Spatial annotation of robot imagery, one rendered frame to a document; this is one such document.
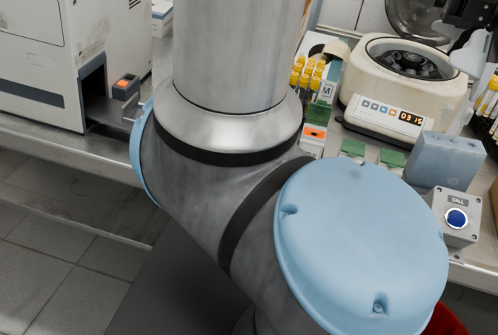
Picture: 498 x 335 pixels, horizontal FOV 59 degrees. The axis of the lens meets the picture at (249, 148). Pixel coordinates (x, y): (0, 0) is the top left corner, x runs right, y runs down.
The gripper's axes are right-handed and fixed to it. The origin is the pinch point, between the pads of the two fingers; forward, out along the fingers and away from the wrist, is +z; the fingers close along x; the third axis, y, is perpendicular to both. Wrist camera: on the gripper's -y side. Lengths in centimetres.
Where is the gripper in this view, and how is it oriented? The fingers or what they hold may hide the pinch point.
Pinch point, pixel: (462, 78)
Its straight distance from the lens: 74.4
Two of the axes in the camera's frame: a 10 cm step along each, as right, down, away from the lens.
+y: -9.8, -1.9, 0.4
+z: -1.3, 7.9, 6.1
